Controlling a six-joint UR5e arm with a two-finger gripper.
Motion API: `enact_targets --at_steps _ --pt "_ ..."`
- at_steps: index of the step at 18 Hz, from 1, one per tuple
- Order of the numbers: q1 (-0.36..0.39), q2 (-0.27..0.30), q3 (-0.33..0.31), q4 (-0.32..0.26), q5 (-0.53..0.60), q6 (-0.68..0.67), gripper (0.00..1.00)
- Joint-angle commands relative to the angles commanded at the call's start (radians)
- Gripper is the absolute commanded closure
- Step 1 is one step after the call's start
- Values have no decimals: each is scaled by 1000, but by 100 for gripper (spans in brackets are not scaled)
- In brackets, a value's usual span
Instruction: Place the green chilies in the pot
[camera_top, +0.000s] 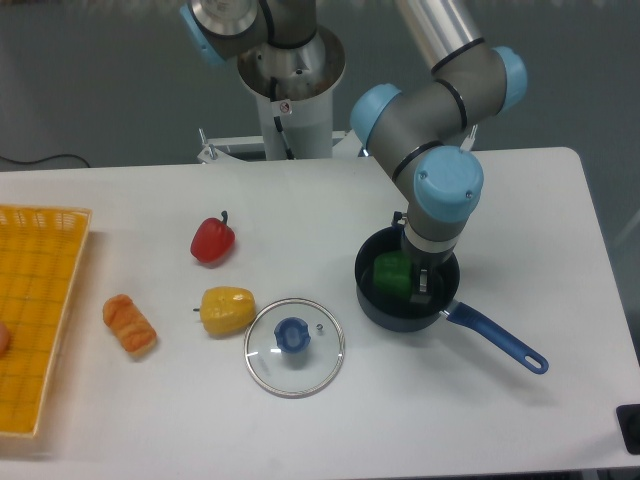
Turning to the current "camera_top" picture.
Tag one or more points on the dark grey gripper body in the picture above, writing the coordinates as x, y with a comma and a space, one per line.
427, 255

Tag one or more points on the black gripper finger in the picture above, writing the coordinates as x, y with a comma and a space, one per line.
421, 290

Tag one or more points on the green toy bell pepper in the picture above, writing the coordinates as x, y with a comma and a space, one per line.
392, 274

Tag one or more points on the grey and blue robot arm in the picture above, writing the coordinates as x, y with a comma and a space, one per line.
407, 134

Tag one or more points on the glass lid with blue knob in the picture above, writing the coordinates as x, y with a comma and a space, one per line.
294, 348

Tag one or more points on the yellow toy bell pepper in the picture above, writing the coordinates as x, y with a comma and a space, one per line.
225, 310

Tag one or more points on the red toy bell pepper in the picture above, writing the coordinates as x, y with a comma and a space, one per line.
213, 239

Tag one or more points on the black device at table edge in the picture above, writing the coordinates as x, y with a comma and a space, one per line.
629, 421

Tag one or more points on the orange toy bread roll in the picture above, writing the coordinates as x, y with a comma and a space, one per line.
127, 323

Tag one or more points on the yellow woven basket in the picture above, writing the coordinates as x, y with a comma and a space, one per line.
41, 250

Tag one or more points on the dark saucepan with blue handle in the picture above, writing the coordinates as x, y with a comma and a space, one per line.
402, 316

